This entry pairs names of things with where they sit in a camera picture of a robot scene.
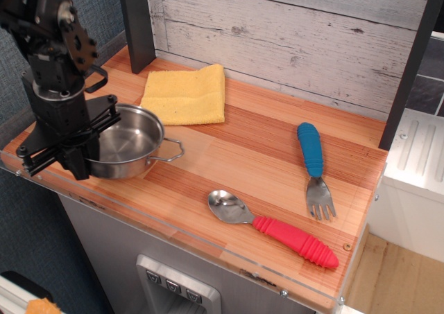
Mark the silver button panel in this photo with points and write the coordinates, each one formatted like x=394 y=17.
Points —
x=168 y=290

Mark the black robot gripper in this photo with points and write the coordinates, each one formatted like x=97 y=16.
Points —
x=67 y=126

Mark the grey toy cabinet front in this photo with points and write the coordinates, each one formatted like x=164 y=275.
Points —
x=112 y=246

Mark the yellow folded cloth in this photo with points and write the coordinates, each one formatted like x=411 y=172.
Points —
x=186 y=97

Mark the orange sponge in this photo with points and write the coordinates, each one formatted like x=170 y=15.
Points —
x=42 y=306

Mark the dark left upright post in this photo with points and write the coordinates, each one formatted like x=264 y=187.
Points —
x=139 y=34

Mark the dark upright post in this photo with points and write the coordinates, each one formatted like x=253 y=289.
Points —
x=139 y=34
x=426 y=26

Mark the white toy sink unit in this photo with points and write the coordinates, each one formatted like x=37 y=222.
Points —
x=408 y=206

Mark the dark right upright post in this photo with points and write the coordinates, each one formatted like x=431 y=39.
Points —
x=426 y=26

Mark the small stainless steel pot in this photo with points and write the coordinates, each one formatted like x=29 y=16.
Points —
x=129 y=147

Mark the red handled metal spoon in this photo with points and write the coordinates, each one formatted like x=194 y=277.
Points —
x=230 y=209

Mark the clear acrylic edge guard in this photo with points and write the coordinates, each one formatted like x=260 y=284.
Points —
x=196 y=241

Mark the blue handled metal fork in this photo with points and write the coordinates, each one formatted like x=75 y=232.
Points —
x=318 y=196

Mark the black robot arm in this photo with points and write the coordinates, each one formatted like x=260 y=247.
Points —
x=61 y=57

